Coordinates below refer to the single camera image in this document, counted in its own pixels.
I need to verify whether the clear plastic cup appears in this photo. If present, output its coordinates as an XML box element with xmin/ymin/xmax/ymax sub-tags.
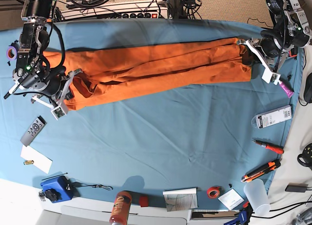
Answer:
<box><xmin>244</xmin><ymin>179</ymin><xmax>271</xmax><ymax>216</ymax></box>

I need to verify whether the purple glue tube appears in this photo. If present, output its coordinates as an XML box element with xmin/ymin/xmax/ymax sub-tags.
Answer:
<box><xmin>278</xmin><ymin>80</ymin><xmax>294</xmax><ymax>98</ymax></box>

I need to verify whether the white power strip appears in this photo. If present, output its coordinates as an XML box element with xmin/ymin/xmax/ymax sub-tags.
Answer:
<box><xmin>61</xmin><ymin>0</ymin><xmax>170</xmax><ymax>21</ymax></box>

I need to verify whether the black lanyard with carabiner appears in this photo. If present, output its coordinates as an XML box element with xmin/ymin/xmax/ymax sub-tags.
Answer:
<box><xmin>73</xmin><ymin>182</ymin><xmax>114</xmax><ymax>191</ymax></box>

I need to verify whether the white paper card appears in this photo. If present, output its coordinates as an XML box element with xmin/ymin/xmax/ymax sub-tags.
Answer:
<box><xmin>20</xmin><ymin>145</ymin><xmax>53</xmax><ymax>174</ymax></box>

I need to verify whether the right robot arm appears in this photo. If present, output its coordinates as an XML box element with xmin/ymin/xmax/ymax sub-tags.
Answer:
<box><xmin>4</xmin><ymin>0</ymin><xmax>82</xmax><ymax>120</ymax></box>

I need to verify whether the purple tape roll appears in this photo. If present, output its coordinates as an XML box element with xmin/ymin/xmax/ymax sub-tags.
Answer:
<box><xmin>6</xmin><ymin>43</ymin><xmax>19</xmax><ymax>61</ymax></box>

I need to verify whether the orange t-shirt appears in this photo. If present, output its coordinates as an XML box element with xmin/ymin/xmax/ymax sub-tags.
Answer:
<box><xmin>41</xmin><ymin>37</ymin><xmax>252</xmax><ymax>111</ymax></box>

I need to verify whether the spiral notebook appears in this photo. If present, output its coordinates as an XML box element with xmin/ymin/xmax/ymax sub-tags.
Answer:
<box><xmin>163</xmin><ymin>187</ymin><xmax>198</xmax><ymax>212</ymax></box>

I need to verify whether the black power adapter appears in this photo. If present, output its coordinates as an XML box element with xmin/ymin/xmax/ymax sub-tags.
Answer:
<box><xmin>285</xmin><ymin>183</ymin><xmax>308</xmax><ymax>193</ymax></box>

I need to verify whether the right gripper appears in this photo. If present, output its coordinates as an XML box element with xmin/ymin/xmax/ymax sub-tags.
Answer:
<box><xmin>31</xmin><ymin>68</ymin><xmax>82</xmax><ymax>120</ymax></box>

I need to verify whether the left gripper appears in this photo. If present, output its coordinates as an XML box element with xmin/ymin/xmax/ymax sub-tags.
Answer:
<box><xmin>237</xmin><ymin>38</ymin><xmax>288</xmax><ymax>84</ymax></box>

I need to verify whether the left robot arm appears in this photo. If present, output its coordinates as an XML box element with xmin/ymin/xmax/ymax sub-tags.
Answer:
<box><xmin>237</xmin><ymin>0</ymin><xmax>312</xmax><ymax>85</ymax></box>

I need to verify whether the orange black utility knife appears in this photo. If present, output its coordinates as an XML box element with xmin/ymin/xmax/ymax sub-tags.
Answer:
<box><xmin>241</xmin><ymin>159</ymin><xmax>281</xmax><ymax>183</ymax></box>

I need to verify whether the small AA battery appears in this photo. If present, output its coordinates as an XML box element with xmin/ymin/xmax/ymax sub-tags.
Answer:
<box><xmin>23</xmin><ymin>160</ymin><xmax>34</xmax><ymax>165</ymax></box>

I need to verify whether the red tape roll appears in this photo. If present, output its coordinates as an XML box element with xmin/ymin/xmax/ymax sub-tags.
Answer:
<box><xmin>207</xmin><ymin>186</ymin><xmax>222</xmax><ymax>199</ymax></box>

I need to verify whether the blue bar clamp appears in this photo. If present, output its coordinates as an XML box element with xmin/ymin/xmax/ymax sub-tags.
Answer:
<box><xmin>224</xmin><ymin>202</ymin><xmax>253</xmax><ymax>225</ymax></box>

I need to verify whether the grey remote control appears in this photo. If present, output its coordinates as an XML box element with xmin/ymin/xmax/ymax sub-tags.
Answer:
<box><xmin>20</xmin><ymin>116</ymin><xmax>46</xmax><ymax>146</ymax></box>

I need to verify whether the black white marker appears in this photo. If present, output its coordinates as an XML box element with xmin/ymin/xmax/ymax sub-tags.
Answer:
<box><xmin>3</xmin><ymin>84</ymin><xmax>18</xmax><ymax>99</ymax></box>

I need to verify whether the blue table cloth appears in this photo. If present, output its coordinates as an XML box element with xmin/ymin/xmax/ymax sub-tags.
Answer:
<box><xmin>0</xmin><ymin>19</ymin><xmax>306</xmax><ymax>210</ymax></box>

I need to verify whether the orange drink bottle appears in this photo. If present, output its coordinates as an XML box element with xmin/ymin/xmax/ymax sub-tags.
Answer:
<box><xmin>109</xmin><ymin>191</ymin><xmax>132</xmax><ymax>225</ymax></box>

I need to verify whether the red screwdriver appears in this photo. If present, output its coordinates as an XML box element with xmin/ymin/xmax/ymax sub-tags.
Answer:
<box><xmin>252</xmin><ymin>140</ymin><xmax>284</xmax><ymax>154</ymax></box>

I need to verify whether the small red block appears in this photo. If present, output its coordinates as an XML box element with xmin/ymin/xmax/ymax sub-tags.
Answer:
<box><xmin>139</xmin><ymin>196</ymin><xmax>149</xmax><ymax>207</ymax></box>

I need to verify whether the blue clamp box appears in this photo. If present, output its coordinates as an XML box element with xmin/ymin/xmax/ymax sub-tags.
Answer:
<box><xmin>40</xmin><ymin>176</ymin><xmax>74</xmax><ymax>203</ymax></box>

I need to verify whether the white square card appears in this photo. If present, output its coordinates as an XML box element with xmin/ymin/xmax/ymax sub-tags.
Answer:
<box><xmin>218</xmin><ymin>188</ymin><xmax>244</xmax><ymax>210</ymax></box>

